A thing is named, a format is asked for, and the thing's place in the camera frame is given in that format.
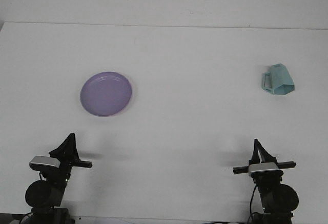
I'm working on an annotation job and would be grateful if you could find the pale purple round plate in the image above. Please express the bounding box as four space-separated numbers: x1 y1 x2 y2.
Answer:
79 71 133 117

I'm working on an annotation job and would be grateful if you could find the pale blue hexagonal cup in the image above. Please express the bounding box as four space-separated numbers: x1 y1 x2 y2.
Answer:
261 64 295 96

